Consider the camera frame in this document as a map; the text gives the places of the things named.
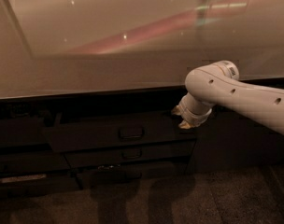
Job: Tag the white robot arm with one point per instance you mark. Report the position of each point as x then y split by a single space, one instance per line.
218 84

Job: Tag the dark left bottom drawer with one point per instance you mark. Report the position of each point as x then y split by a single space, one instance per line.
36 185

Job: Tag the dark left top drawer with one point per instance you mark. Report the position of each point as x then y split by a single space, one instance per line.
24 132

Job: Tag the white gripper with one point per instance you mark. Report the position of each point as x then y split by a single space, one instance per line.
191 116

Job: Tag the dark right cabinet door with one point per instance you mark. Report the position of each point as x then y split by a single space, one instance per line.
229 140

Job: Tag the dark left middle drawer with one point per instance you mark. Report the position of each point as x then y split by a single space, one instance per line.
32 162

